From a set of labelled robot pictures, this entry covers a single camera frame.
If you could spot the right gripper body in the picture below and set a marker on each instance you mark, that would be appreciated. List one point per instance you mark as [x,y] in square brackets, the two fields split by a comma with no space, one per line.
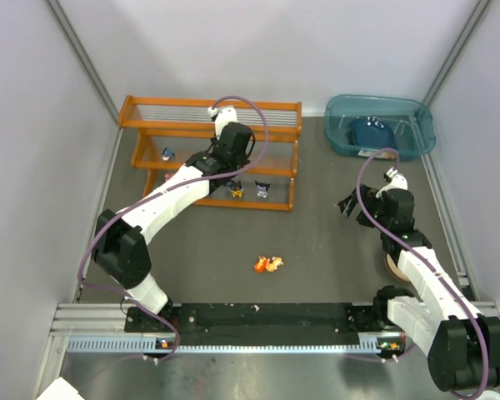
[365,204]

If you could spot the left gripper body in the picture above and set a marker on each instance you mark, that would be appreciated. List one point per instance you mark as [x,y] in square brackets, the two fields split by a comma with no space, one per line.
[218,147]

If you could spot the blue donkey toy figure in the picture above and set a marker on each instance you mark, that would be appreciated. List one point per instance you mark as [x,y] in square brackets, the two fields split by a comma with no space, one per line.
[168,154]

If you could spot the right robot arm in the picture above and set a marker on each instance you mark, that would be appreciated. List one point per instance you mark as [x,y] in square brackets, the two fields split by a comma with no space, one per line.
[461,344]

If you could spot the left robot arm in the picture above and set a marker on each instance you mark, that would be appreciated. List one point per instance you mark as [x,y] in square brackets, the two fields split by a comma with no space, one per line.
[122,250]

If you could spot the orange wooden shelf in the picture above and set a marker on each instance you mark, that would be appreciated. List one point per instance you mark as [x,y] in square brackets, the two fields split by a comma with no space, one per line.
[183,124]

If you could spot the black yellow toy figure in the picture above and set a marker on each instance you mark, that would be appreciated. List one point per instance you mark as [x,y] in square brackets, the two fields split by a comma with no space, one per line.
[235,188]

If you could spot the purple black toy figure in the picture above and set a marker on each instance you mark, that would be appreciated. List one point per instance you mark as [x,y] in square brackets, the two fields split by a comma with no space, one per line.
[262,189]

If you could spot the round wooden disc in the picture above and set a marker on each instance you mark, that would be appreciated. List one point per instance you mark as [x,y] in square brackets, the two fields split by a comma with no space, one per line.
[394,270]

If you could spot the dark blue cloth bag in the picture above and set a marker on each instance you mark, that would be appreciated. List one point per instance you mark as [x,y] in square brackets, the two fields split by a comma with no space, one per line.
[372,132]

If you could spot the teal plastic bin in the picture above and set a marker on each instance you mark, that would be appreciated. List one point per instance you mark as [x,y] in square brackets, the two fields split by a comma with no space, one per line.
[411,122]

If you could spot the tan rabbit toy figure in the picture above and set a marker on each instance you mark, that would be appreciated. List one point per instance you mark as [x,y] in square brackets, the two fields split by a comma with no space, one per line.
[276,262]

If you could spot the orange tiger toy figure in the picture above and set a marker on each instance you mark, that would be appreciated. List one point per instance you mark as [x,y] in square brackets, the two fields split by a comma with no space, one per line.
[264,264]

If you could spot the white object bottom left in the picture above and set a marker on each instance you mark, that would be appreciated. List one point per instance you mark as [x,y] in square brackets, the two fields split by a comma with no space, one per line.
[60,389]

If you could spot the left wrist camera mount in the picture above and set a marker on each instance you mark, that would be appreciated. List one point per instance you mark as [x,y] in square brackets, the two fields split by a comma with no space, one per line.
[222,116]

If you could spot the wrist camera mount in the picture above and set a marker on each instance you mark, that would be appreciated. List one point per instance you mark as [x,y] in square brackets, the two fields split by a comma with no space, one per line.
[394,180]
[222,116]

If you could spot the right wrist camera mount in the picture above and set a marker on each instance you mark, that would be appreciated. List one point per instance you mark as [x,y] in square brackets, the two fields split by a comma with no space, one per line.
[394,180]

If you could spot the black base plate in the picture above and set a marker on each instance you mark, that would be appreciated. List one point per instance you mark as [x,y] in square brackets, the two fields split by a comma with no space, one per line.
[275,324]

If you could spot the grey slotted cable duct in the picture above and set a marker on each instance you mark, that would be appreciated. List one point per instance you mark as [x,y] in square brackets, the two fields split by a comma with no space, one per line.
[86,344]

